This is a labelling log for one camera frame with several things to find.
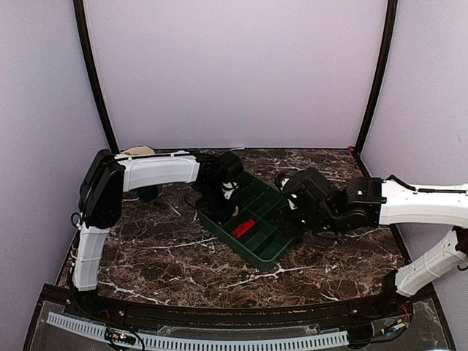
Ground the dark blue cup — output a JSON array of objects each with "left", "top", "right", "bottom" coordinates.
[{"left": 136, "top": 186, "right": 159, "bottom": 203}]

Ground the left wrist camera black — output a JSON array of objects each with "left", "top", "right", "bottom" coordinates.
[{"left": 218, "top": 151, "right": 244, "bottom": 184}]

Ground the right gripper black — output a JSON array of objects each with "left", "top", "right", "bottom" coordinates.
[{"left": 274, "top": 203, "right": 341, "bottom": 238}]

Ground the beige floral plate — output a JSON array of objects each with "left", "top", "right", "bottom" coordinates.
[{"left": 120, "top": 146, "right": 155, "bottom": 156}]

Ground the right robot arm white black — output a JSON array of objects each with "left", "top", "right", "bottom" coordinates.
[{"left": 276, "top": 168, "right": 467, "bottom": 317}]

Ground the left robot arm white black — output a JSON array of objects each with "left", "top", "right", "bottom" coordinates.
[{"left": 72, "top": 149, "right": 244, "bottom": 319}]

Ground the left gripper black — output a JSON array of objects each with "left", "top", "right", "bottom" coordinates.
[{"left": 198, "top": 181, "right": 238, "bottom": 225}]

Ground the right black frame post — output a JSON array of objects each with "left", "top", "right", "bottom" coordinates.
[{"left": 354, "top": 0, "right": 398, "bottom": 157}]

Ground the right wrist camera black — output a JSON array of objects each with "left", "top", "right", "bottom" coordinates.
[{"left": 282, "top": 167, "right": 335, "bottom": 207}]

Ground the black frame post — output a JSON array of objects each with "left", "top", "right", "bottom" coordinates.
[
  {"left": 72, "top": 0, "right": 119, "bottom": 154},
  {"left": 354, "top": 0, "right": 398, "bottom": 157}
]

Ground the left black frame post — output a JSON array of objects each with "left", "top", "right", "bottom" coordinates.
[{"left": 72, "top": 0, "right": 119, "bottom": 154}]

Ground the black front rail base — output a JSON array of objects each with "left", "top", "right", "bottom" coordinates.
[{"left": 23, "top": 284, "right": 455, "bottom": 350}]

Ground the green compartment tray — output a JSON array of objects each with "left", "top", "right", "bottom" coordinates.
[{"left": 199, "top": 172, "right": 301, "bottom": 271}]

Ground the white slotted cable duct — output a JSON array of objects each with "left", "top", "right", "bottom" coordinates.
[{"left": 45, "top": 312, "right": 350, "bottom": 350}]

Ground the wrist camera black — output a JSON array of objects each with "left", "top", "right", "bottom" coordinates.
[
  {"left": 282, "top": 167, "right": 335, "bottom": 207},
  {"left": 218, "top": 151, "right": 244, "bottom": 184}
]

